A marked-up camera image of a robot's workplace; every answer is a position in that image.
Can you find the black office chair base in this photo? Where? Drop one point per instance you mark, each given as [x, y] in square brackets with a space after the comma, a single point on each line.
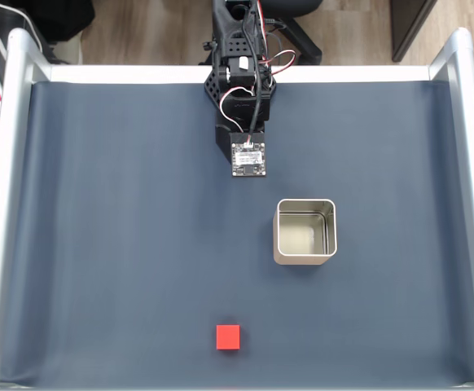
[302, 36]

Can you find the dark blue mat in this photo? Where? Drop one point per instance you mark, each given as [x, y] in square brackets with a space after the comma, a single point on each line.
[119, 224]

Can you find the red cube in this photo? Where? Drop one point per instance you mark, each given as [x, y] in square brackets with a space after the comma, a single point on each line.
[228, 337]

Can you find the square metal tin container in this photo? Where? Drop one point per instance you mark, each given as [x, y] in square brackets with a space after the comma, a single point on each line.
[302, 234]

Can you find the bare camera circuit board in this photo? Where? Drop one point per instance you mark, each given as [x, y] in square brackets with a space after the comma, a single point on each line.
[250, 159]

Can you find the dark cabinet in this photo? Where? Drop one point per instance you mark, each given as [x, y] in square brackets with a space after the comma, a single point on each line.
[410, 24]

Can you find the silver metal cart frame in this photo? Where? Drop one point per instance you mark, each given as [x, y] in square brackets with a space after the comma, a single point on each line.
[17, 102]

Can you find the black bag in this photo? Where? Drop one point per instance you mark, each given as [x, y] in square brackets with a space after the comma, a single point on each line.
[53, 18]

